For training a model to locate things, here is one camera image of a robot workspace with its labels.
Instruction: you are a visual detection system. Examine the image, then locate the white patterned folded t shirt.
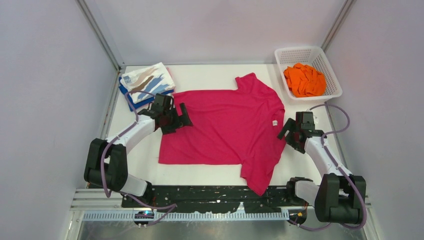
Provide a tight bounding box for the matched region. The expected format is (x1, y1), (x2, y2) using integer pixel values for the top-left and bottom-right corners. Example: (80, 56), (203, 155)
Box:
(121, 62), (166, 98)

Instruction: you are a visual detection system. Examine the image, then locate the aluminium corner post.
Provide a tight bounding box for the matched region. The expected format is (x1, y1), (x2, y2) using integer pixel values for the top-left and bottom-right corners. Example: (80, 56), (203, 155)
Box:
(321, 0), (357, 52)
(75, 0), (125, 73)

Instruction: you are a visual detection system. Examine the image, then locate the right aluminium corner post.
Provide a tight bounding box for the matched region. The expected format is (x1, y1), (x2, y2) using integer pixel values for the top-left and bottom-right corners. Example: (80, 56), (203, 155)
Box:
(321, 0), (357, 52)

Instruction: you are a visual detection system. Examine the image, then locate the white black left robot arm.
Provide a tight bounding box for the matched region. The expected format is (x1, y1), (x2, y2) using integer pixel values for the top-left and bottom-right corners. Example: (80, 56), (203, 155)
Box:
(83, 93), (193, 207)

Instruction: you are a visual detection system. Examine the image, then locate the left aluminium corner post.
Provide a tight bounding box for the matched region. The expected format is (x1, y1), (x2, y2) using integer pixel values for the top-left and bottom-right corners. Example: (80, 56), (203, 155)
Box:
(75, 0), (125, 73)

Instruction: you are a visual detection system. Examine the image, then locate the pink folded t shirt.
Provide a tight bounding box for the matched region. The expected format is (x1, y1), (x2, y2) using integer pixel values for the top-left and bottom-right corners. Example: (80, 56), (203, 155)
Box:
(164, 67), (175, 91)

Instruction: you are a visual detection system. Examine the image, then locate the blue folded t shirt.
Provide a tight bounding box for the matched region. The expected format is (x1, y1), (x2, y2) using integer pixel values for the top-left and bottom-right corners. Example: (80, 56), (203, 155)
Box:
(118, 76), (174, 112)

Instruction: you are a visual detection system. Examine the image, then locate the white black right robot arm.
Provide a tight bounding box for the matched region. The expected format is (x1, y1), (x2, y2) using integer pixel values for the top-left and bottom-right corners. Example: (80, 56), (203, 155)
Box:
(277, 111), (367, 228)

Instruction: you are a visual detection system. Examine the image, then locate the white plastic laundry basket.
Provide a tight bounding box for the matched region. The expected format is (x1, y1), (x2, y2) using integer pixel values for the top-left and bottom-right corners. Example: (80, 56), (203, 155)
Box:
(274, 46), (343, 101)

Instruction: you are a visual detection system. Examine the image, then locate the orange t shirt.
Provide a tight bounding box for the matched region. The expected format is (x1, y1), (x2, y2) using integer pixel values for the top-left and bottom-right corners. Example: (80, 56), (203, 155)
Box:
(283, 63), (327, 98)

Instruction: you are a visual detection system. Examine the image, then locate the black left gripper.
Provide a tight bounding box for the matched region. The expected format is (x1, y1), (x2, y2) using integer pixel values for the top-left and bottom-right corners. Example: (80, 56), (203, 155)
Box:
(161, 103), (192, 135)

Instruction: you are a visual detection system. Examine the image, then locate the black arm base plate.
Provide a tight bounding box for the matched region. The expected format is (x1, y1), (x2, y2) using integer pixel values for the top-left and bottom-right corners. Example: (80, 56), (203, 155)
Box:
(121, 185), (311, 214)

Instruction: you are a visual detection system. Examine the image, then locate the magenta t shirt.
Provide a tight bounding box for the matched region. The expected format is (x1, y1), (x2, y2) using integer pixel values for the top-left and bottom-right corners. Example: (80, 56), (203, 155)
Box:
(158, 73), (286, 196)

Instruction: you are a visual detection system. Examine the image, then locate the aluminium frame rail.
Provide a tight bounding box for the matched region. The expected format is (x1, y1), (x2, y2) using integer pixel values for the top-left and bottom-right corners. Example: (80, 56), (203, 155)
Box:
(70, 185), (373, 222)

